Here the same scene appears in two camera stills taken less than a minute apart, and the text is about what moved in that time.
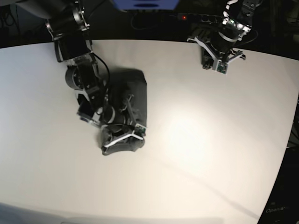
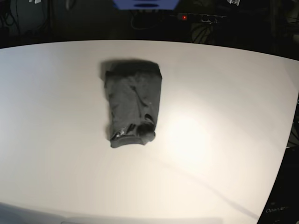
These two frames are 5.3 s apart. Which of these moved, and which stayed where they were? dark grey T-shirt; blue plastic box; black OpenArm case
Moved: dark grey T-shirt
Stayed: blue plastic box; black OpenArm case
